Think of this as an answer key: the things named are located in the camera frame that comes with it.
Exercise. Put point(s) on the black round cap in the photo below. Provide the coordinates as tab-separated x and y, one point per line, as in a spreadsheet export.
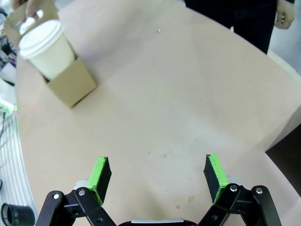
17	214

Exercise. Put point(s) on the white plastic cup lid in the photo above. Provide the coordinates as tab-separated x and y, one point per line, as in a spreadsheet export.
40	38

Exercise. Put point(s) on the white ribbed rack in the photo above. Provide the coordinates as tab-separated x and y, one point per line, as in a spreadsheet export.
11	160

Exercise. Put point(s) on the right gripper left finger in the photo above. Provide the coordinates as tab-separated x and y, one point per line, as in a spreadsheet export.
94	188

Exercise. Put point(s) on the person's black hoodie torso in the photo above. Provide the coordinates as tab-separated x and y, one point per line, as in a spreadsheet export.
235	21

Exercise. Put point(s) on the white paper cup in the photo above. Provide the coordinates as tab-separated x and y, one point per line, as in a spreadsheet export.
54	61

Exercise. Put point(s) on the person's left hand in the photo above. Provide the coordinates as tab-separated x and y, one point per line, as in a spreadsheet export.
285	15

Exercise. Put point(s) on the person's right hand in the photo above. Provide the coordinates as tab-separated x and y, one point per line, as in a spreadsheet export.
31	8

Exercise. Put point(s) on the green lit device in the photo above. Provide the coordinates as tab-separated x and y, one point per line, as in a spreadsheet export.
7	107

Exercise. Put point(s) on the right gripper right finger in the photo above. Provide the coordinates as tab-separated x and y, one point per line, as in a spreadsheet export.
218	183

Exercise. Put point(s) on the brown cardboard cup carrier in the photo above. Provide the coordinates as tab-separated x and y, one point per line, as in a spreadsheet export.
75	87

